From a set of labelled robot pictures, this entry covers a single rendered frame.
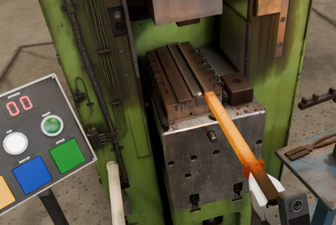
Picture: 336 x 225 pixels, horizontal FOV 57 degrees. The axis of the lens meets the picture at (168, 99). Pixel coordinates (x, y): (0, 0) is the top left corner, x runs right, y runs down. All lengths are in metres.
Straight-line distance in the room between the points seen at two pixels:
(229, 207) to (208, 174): 0.28
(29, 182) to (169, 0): 0.61
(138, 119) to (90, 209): 0.96
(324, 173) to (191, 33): 0.80
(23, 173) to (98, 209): 1.19
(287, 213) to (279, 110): 0.93
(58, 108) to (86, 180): 1.36
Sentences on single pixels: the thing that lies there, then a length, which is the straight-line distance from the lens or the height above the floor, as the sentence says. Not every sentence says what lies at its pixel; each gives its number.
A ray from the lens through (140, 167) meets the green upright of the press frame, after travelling 1.43.
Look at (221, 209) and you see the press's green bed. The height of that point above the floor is 0.39.
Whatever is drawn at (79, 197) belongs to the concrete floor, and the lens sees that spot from 2.16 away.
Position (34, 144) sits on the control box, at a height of 1.07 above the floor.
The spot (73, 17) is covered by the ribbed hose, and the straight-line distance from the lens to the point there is 1.00.
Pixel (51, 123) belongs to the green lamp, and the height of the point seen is 1.10.
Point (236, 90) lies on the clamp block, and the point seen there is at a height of 0.98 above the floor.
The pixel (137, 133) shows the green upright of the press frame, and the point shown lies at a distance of 1.29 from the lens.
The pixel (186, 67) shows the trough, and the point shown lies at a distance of 1.24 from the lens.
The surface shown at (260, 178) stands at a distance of 0.71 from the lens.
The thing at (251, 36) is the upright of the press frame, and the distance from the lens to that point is 1.20.
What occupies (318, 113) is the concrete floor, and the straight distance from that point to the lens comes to 2.66.
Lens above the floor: 1.62
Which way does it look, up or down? 36 degrees down
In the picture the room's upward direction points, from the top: 7 degrees counter-clockwise
